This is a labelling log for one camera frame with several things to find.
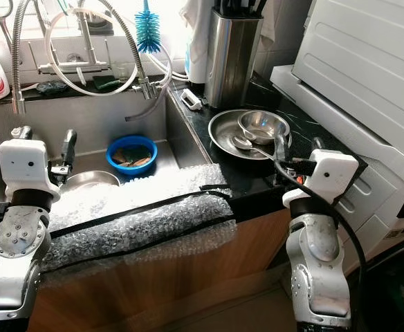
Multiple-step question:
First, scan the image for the small stainless steel bowl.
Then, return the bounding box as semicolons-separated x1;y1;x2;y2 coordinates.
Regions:
238;109;291;145

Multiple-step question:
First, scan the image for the steel spoon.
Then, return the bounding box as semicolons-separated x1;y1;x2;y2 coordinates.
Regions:
232;136;279;161

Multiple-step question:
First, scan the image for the round steel sink dish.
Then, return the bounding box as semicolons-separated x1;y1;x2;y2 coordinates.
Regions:
60;169;121;193

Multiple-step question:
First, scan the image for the dark scouring pad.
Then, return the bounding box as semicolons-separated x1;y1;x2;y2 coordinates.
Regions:
36;80;70;95

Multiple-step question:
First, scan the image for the large stainless steel plate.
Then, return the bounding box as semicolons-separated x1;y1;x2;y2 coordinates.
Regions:
208;109;293;161

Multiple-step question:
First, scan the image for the blue plastic bowl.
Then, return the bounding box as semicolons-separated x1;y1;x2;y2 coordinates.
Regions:
107;134;159;175

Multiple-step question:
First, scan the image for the stainless steel sink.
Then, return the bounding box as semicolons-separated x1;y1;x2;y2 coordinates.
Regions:
0;90;213;222

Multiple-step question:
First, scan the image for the green dish sponge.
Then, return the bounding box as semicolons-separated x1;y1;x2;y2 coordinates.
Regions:
93;75;125;91

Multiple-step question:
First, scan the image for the white washing machine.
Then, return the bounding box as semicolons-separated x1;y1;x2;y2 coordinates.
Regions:
270;0;404;270

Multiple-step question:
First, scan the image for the stainless steel knife block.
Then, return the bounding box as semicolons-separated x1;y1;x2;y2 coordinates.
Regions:
203;0;268;110

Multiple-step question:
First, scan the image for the small white plastic box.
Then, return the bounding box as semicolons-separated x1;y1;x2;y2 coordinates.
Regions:
180;88;204;111

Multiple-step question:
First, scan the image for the steel faucet fitting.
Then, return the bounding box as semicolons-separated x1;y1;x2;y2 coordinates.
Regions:
37;6;113;75

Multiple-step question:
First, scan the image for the white hanging cloth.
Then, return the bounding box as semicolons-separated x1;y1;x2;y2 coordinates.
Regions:
181;0;220;84

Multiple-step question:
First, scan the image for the blue bottle brush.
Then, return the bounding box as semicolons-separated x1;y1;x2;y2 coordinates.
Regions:
136;0;163;54

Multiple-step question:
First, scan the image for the brown wooden cabinet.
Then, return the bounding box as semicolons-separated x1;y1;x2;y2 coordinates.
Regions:
29;207;296;332

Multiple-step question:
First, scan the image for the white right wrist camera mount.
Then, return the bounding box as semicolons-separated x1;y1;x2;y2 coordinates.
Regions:
282;149;360;208

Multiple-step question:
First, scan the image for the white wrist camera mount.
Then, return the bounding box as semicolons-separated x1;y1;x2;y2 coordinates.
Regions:
0;138;59;205
282;149;360;208

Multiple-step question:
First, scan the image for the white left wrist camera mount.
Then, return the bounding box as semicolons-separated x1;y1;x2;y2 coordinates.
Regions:
0;138;59;205

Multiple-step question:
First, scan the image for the white looped water hose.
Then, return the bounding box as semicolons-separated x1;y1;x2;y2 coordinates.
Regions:
45;6;175;98

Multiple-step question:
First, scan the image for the flexible steel faucet hose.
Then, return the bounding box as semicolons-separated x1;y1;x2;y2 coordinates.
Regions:
12;0;158;115

